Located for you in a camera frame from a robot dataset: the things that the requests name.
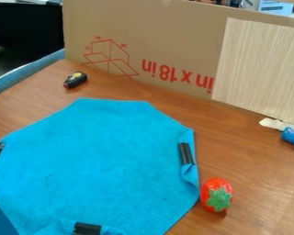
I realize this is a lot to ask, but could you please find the blue cloth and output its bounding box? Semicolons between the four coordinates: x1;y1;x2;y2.
0;97;201;235

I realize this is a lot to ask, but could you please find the cardboard box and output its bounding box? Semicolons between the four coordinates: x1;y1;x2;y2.
61;0;294;101

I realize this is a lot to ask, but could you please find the black and yellow toy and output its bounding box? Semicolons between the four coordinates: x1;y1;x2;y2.
62;71;88;90

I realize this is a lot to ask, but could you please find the red toy strawberry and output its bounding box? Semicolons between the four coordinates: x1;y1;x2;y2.
199;177;236;214

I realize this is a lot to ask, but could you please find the light wooden board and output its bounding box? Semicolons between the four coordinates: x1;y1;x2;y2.
210;17;294;126

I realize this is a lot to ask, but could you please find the white paper piece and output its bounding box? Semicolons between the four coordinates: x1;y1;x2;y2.
258;117;294;133

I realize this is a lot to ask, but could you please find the blue toy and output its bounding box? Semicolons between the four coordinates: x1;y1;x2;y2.
280;127;294;149

